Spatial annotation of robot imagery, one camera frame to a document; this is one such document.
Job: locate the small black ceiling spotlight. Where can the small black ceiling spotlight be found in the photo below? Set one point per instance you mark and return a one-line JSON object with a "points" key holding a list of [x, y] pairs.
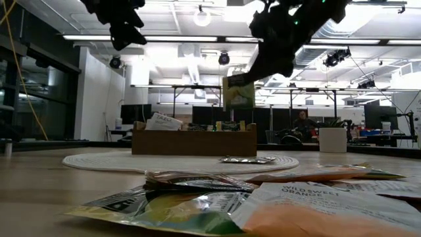
{"points": [[366, 85]]}

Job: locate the brown wooden tea box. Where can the brown wooden tea box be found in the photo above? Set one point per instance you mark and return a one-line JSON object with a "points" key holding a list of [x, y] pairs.
{"points": [[194, 143]]}

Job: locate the white container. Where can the white container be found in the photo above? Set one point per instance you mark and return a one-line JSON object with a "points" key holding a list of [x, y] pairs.
{"points": [[386, 127]]}

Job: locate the brown tea packet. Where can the brown tea packet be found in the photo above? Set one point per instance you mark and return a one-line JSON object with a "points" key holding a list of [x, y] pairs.
{"points": [[197, 182], [197, 127]]}

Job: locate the white orange Tazo tea packet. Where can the white orange Tazo tea packet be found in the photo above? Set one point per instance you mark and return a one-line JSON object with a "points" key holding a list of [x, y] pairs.
{"points": [[312, 177], [388, 189], [163, 121], [312, 210]]}

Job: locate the black office desk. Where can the black office desk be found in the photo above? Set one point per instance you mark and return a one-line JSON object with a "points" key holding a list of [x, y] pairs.
{"points": [[381, 137]]}

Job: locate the white pot with plant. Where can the white pot with plant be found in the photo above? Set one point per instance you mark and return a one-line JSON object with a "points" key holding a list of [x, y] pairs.
{"points": [[332, 141]]}

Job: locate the black workbench frame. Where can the black workbench frame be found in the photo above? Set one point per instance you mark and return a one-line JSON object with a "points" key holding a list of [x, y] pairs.
{"points": [[204, 87]]}

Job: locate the white round woven mat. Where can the white round woven mat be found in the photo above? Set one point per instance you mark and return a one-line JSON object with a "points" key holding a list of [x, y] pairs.
{"points": [[98, 162]]}

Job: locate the black round ceiling fixture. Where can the black round ceiling fixture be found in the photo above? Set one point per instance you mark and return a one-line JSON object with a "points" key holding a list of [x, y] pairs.
{"points": [[115, 62], [224, 58]]}

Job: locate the white bottle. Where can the white bottle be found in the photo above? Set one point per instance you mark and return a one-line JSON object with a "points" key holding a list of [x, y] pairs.
{"points": [[118, 124]]}

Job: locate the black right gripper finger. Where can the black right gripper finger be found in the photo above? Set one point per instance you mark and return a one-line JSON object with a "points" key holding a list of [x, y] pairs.
{"points": [[273, 64]]}

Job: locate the black office chair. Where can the black office chair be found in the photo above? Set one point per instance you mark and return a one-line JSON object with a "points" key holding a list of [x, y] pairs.
{"points": [[291, 140]]}

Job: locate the person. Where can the person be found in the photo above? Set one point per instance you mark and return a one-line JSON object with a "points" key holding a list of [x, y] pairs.
{"points": [[304, 125]]}

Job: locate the long linear ceiling light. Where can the long linear ceiling light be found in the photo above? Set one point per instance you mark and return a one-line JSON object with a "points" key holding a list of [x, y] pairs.
{"points": [[181, 39]]}

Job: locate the silver ceiling duct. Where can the silver ceiling duct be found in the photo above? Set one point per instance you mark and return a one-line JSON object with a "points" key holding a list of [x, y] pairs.
{"points": [[309, 57]]}

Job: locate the silver foil packet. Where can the silver foil packet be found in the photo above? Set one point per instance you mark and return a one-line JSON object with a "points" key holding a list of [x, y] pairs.
{"points": [[248, 160]]}

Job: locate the black aluminium table frame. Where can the black aluminium table frame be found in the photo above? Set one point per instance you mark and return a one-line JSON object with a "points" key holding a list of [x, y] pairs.
{"points": [[378, 151]]}

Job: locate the black monitor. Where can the black monitor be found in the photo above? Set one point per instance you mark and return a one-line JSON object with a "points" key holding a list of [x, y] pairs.
{"points": [[375, 115], [135, 114]]}

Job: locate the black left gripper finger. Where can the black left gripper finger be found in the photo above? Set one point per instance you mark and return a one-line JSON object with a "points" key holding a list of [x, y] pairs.
{"points": [[130, 19], [123, 37]]}

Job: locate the black ceiling spotlight cluster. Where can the black ceiling spotlight cluster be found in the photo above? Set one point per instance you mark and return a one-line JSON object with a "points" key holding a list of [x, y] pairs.
{"points": [[333, 59]]}

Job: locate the blue box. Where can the blue box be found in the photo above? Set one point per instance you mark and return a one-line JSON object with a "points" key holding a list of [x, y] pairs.
{"points": [[370, 133]]}

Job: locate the small grey post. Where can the small grey post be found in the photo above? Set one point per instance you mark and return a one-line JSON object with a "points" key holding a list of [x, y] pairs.
{"points": [[8, 148]]}

